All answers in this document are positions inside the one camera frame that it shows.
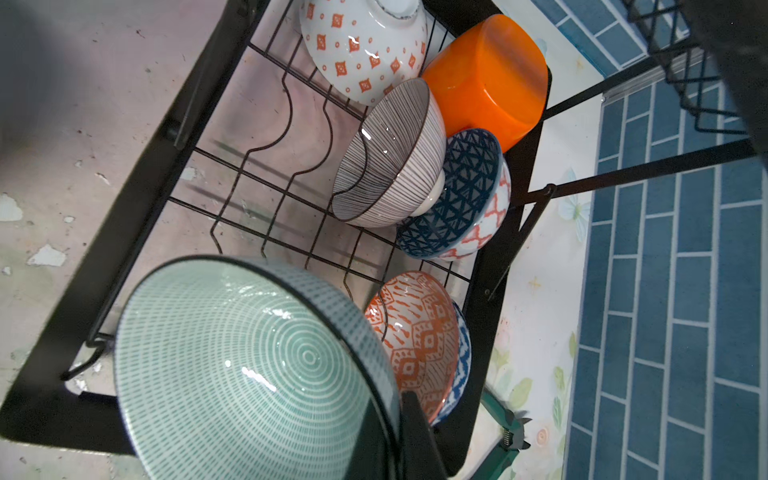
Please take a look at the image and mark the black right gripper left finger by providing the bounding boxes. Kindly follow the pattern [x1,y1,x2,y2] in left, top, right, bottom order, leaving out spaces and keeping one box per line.
[344,401,394,480]

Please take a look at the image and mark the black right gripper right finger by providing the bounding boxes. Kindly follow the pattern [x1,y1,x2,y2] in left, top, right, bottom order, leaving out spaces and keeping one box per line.
[400,391,447,480]

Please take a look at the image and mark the green striped ceramic bowl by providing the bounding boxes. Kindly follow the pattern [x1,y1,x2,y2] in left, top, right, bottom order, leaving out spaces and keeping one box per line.
[114,255,400,479]

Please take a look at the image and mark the blue triangle patterned bowl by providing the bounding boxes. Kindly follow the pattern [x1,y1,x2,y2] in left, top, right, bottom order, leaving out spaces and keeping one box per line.
[396,128,511,262]

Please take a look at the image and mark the red striped ceramic bowl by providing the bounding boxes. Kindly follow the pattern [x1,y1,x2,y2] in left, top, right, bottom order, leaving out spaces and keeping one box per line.
[331,78,447,229]

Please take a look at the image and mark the black wire dish rack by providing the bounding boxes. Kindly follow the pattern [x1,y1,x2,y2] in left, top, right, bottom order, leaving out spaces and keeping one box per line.
[1,1,767,479]

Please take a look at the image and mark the orange plastic bowl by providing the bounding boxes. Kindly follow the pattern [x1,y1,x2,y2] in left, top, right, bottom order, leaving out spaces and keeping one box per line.
[422,14,548,152]

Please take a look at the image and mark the green patterned ceramic bowl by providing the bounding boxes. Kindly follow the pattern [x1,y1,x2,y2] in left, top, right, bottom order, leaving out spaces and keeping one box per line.
[298,0,428,107]

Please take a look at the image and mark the green handled pliers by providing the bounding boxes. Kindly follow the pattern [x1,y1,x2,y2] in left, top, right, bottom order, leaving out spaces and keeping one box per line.
[471,387,531,479]

